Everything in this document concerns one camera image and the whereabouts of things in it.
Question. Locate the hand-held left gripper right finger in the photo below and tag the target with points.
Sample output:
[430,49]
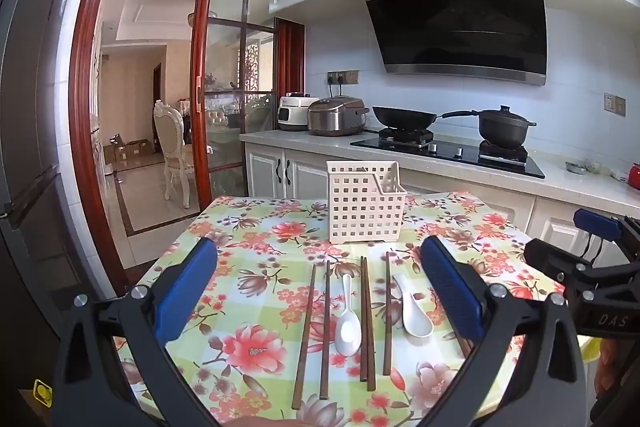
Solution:
[452,292]

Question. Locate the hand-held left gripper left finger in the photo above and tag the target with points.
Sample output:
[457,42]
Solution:
[185,292]

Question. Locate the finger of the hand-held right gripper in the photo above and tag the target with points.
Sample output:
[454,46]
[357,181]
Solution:
[550,257]
[595,223]

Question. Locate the white ceramic spoon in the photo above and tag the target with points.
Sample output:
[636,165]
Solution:
[348,337]
[417,324]

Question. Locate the brown wooden chopstick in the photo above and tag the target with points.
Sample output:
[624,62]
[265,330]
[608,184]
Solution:
[325,332]
[466,347]
[304,337]
[370,347]
[387,317]
[363,322]

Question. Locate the white plastic utensil basket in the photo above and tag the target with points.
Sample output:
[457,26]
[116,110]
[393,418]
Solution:
[340,167]

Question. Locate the person's right hand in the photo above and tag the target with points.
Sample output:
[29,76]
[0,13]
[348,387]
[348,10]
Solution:
[607,367]

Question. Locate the small steel bowl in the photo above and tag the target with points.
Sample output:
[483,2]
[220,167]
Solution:
[576,168]

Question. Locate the red kettle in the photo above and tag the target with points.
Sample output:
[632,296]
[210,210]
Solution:
[635,177]

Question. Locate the floral checked tablecloth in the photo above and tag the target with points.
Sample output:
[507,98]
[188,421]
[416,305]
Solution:
[260,257]

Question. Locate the black lidded pot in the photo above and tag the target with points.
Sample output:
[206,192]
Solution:
[502,129]

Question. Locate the black glass gas hob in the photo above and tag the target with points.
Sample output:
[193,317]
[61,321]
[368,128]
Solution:
[450,157]

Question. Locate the white lower kitchen cabinets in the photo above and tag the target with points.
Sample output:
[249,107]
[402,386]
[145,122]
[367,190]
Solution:
[265,172]

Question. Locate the cardboard box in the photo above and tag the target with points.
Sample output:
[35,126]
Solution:
[141,148]
[123,155]

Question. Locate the white ornate dining chair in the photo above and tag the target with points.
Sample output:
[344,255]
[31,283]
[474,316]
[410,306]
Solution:
[170,132]

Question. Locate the black wok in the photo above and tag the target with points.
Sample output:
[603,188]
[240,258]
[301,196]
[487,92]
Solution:
[402,117]

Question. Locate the white hallway cabinet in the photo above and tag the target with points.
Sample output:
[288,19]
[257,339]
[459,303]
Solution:
[96,107]

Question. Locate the white pressure cooker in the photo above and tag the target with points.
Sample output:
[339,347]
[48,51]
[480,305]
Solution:
[295,114]

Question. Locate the silver rice cooker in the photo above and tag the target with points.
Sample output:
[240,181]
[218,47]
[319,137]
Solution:
[335,117]

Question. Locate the glass sliding door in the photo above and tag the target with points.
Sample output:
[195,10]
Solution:
[200,57]

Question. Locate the black range hood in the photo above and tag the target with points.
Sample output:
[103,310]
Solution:
[450,22]

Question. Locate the wall power outlet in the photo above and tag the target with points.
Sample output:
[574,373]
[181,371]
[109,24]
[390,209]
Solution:
[615,103]
[345,78]

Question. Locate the red wooden door frame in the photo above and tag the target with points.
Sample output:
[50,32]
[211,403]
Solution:
[82,107]

